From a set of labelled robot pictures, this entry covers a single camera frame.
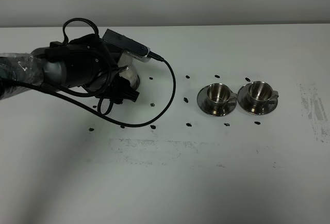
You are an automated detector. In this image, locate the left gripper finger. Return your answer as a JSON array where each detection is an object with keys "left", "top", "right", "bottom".
[{"left": 113, "top": 76, "right": 139, "bottom": 103}]

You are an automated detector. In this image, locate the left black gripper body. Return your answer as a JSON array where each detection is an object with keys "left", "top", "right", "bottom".
[{"left": 82, "top": 34, "right": 122, "bottom": 98}]

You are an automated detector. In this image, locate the stainless steel teapot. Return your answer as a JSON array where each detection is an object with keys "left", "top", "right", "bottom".
[{"left": 118, "top": 53, "right": 140, "bottom": 90}]

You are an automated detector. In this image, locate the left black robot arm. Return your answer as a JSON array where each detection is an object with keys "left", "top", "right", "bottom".
[{"left": 1, "top": 34, "right": 139, "bottom": 104}]

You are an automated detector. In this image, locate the left cup steel saucer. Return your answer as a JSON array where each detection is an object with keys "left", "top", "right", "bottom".
[{"left": 197, "top": 85, "right": 237, "bottom": 117}]

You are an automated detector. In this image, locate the cup steel saucer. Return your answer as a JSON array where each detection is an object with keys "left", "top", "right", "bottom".
[
  {"left": 237, "top": 82, "right": 278, "bottom": 115},
  {"left": 197, "top": 85, "right": 237, "bottom": 117}
]

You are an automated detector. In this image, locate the left steel teacup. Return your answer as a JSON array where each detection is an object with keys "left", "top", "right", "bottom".
[{"left": 206, "top": 83, "right": 237, "bottom": 107}]

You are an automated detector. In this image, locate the steel teacup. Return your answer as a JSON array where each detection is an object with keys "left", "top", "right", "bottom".
[
  {"left": 206, "top": 83, "right": 237, "bottom": 107},
  {"left": 246, "top": 81, "right": 279, "bottom": 106}
]

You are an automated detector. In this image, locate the right cup steel saucer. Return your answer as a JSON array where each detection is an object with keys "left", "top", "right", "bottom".
[{"left": 237, "top": 82, "right": 278, "bottom": 115}]

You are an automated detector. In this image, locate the right steel teacup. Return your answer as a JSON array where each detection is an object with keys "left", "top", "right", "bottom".
[{"left": 246, "top": 81, "right": 279, "bottom": 106}]

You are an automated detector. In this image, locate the left black camera cable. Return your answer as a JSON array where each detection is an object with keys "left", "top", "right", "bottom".
[{"left": 33, "top": 18, "right": 177, "bottom": 129}]

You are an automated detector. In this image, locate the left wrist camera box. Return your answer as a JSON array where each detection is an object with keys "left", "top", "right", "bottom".
[{"left": 102, "top": 29, "right": 150, "bottom": 63}]

